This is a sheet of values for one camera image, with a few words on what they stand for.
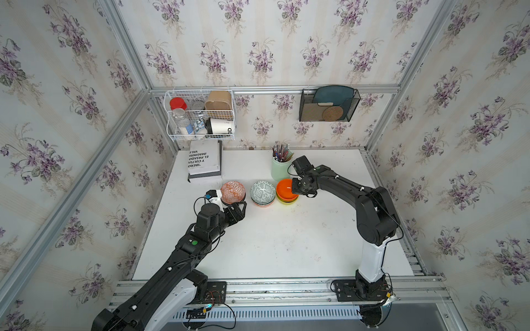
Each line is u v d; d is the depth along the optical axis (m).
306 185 0.83
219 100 0.88
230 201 0.93
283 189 0.95
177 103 0.91
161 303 0.47
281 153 1.00
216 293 0.72
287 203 0.93
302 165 0.76
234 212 0.70
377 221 0.50
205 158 1.05
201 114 0.93
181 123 0.90
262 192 0.96
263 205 0.90
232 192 0.96
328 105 0.93
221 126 0.93
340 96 0.93
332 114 0.97
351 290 0.73
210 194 0.70
